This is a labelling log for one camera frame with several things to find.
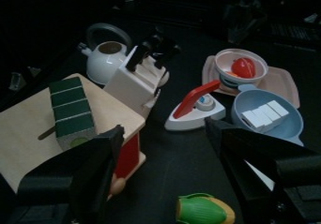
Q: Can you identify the dark toy knife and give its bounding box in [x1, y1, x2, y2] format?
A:
[37, 126, 58, 142]

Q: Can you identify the white toy iron red handle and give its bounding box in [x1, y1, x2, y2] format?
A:
[164, 80, 228, 132]

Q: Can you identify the red toy tomato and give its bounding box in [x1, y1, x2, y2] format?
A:
[231, 56, 257, 80]

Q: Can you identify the wooden cutting board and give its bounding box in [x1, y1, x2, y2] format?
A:
[0, 72, 149, 201]

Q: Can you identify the light blue toy pan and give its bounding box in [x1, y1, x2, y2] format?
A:
[231, 83, 307, 148]

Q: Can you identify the green yellow toy corn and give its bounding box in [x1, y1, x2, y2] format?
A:
[174, 192, 237, 224]

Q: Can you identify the white toy bowl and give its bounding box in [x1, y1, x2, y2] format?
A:
[213, 48, 271, 94]

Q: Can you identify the pale pink tray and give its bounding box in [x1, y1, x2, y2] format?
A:
[202, 54, 303, 110]

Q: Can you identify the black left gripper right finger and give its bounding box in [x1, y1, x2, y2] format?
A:
[204, 116, 321, 224]

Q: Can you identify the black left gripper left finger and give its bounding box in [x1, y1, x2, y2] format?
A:
[17, 124, 128, 224]

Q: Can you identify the black toy knife handle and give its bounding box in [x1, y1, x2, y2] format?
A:
[125, 40, 153, 73]
[152, 34, 184, 70]

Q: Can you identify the white toy kettle grey handle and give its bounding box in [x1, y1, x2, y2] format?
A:
[77, 22, 133, 85]

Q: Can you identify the white sliced toy block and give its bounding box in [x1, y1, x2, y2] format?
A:
[241, 99, 292, 133]

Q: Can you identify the sliced green toy cucumber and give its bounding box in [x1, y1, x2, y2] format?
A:
[49, 76, 98, 151]

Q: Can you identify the white toy knife block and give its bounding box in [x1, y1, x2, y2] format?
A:
[103, 45, 172, 119]

